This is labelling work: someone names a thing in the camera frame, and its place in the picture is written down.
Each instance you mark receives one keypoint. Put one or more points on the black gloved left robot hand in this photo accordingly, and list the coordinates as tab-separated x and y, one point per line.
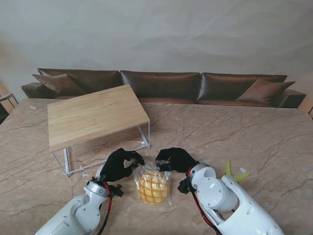
115	166

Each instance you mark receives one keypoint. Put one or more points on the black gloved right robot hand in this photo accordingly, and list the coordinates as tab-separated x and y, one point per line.
178	159

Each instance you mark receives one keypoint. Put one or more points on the clear plastic bread bag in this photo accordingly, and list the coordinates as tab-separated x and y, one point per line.
146	167

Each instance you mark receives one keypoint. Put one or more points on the yellow melon bread bun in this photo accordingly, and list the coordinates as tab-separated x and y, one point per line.
152	188

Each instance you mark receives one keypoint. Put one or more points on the lime green sealing clip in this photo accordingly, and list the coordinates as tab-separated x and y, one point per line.
242	176

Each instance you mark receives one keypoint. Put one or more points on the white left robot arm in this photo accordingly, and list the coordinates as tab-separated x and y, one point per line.
80	215

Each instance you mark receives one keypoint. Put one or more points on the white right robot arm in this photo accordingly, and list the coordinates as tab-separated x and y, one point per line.
232	203

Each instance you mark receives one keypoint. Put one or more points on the small wooden white-framed table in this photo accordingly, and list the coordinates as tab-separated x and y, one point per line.
93	115

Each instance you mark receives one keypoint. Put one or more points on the brown leather sofa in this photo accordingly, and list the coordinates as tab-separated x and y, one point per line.
159	85

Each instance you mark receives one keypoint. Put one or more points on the brown throw cushion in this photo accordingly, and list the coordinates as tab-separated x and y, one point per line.
261	91
61	84

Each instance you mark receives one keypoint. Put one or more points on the dark metal side table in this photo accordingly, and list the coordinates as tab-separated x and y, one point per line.
7	97

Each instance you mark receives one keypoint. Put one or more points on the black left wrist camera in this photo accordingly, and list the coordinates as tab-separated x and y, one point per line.
116	191

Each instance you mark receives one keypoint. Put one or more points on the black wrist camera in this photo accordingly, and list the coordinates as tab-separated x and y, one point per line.
116	191
184	187

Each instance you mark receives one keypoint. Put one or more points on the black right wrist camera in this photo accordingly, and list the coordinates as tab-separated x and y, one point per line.
184	187

